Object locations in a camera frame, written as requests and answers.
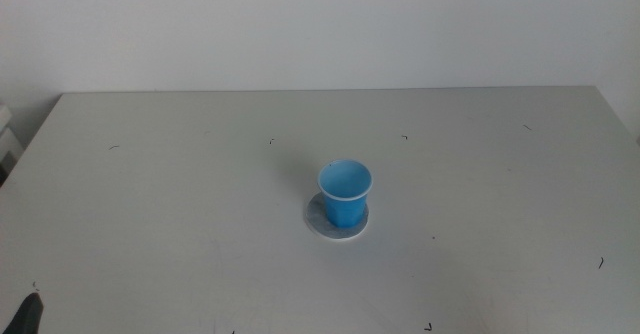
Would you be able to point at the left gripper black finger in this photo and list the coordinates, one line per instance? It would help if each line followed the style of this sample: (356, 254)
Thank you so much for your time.
(26, 319)

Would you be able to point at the blue plastic cup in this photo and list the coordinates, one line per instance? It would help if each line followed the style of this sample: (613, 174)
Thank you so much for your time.
(345, 206)

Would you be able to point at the round grey cup mat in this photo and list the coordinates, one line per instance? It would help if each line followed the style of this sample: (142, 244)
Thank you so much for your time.
(316, 221)

